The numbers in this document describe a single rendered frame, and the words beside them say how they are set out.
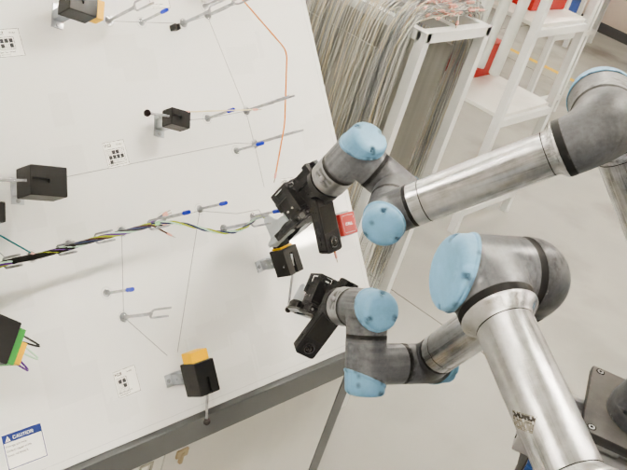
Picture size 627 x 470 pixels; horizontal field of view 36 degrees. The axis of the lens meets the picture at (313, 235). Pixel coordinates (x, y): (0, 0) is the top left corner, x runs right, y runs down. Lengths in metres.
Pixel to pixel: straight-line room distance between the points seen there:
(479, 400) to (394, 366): 2.05
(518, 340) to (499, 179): 0.35
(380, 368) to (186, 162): 0.57
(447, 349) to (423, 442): 1.78
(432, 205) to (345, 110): 1.13
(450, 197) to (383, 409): 1.99
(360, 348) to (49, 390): 0.54
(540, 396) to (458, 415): 2.36
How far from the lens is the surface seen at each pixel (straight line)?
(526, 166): 1.57
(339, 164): 1.74
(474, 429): 3.61
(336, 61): 2.70
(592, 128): 1.55
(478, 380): 3.87
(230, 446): 2.13
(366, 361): 1.71
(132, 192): 1.83
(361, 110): 2.63
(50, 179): 1.62
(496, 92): 4.96
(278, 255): 1.94
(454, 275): 1.37
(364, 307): 1.67
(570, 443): 1.26
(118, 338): 1.78
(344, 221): 2.16
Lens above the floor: 2.09
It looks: 28 degrees down
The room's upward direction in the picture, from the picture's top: 18 degrees clockwise
